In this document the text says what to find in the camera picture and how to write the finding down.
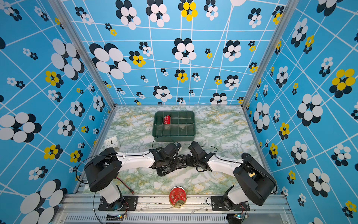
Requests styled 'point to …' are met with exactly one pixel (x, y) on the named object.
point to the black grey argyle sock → (180, 163)
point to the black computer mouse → (246, 156)
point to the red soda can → (167, 120)
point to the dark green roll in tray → (159, 120)
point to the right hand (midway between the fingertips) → (186, 160)
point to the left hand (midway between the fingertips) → (179, 162)
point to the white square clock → (113, 142)
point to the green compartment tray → (174, 126)
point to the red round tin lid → (177, 196)
